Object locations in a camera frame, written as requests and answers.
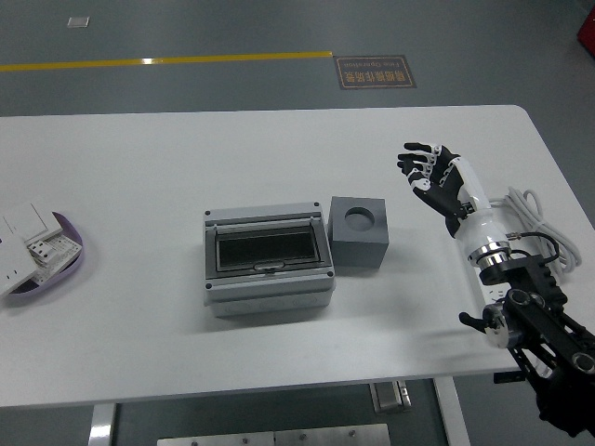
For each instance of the grey table bracket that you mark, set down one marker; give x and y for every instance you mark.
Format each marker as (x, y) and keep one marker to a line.
(390, 397)

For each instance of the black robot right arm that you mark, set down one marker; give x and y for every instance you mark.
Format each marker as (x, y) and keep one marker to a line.
(544, 320)

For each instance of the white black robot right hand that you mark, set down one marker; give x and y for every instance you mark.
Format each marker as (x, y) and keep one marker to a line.
(469, 195)

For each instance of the purple tray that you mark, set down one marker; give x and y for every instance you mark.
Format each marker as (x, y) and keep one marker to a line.
(46, 290)

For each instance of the white switch panel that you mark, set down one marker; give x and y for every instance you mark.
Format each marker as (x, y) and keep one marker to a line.
(32, 218)

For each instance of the grey cube with round hole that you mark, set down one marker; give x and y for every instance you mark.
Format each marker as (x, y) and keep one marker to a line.
(358, 251)

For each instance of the small metal floor plate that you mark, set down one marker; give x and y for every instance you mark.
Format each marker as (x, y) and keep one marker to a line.
(78, 22)

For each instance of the white table leg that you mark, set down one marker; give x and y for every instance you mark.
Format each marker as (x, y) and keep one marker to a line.
(101, 425)
(453, 413)

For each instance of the grey box with clear lid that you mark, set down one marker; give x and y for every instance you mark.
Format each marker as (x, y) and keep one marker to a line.
(269, 290)

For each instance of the white socket module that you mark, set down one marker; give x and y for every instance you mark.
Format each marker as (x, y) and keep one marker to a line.
(53, 253)

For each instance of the metal base plate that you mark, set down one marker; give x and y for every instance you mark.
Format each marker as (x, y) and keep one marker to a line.
(302, 436)

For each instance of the white socket panel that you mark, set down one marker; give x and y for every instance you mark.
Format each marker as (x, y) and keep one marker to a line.
(11, 265)

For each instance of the red object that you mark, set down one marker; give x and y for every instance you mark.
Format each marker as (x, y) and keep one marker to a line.
(586, 28)

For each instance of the white power strip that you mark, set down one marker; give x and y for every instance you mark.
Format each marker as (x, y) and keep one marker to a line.
(495, 292)

